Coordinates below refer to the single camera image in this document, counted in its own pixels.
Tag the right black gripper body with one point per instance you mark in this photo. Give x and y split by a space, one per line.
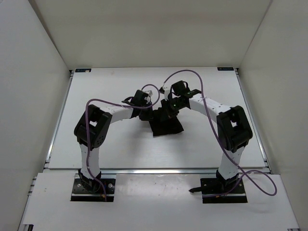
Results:
172 105

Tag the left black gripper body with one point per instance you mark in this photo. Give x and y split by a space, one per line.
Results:
145 114

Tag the black skirt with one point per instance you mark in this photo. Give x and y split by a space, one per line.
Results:
162 125

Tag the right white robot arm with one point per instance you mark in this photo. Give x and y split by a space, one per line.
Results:
233 129

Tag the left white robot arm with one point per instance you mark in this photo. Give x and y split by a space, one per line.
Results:
92 128

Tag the right blue label sticker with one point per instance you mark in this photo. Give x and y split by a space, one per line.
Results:
225 68

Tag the blue label sticker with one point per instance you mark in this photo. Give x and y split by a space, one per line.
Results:
225 68
82 70

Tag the left blue label sticker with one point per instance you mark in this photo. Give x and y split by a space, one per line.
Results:
82 70

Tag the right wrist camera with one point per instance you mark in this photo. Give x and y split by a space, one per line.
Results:
167 92

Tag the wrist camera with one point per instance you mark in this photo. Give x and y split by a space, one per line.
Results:
167 92
148 93

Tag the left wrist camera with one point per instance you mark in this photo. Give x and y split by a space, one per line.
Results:
148 93

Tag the aluminium rail front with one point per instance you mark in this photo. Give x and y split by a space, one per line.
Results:
158 170

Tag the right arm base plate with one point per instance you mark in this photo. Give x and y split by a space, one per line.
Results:
217 190

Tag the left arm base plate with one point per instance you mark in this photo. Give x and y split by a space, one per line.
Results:
82 192

